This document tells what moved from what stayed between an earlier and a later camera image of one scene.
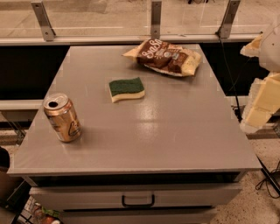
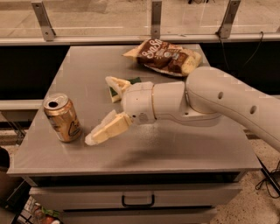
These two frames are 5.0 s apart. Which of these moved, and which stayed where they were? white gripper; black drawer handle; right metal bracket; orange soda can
Moved: white gripper
Stayed: black drawer handle; orange soda can; right metal bracket
